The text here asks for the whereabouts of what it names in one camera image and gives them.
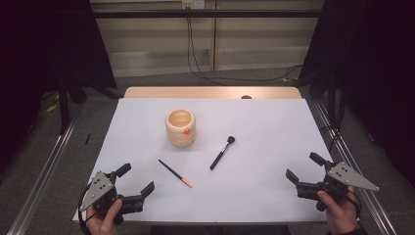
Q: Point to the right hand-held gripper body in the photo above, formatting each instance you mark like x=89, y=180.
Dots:
x=345, y=176

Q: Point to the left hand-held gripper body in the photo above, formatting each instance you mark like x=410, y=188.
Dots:
x=98, y=191

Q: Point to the thin black brush orange end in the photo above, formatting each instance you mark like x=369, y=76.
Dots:
x=173, y=172

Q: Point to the cream ringed brush holder cup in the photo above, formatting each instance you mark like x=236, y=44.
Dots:
x=177, y=137

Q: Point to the black makeup brush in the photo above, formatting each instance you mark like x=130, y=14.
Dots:
x=221, y=153

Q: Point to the person's left hand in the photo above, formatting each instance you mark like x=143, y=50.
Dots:
x=102, y=225

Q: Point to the person's right hand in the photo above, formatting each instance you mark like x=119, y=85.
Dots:
x=341, y=215

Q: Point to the black metal stand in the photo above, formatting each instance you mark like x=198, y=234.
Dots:
x=332, y=98
x=63, y=107

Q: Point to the white table sheet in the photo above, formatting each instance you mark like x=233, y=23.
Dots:
x=248, y=130

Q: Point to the small dark table edge knob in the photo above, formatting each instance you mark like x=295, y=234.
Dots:
x=246, y=97

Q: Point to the small yellow floor scrap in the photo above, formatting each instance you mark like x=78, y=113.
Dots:
x=52, y=108

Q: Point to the black curtain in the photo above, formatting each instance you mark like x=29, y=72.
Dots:
x=39, y=49
x=375, y=65

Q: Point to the dark horizontal bar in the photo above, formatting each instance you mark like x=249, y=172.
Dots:
x=147, y=14

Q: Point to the metal floor rail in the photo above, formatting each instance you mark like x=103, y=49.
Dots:
x=45, y=176
x=345, y=147

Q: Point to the white wall outlet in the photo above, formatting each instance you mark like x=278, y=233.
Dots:
x=193, y=4

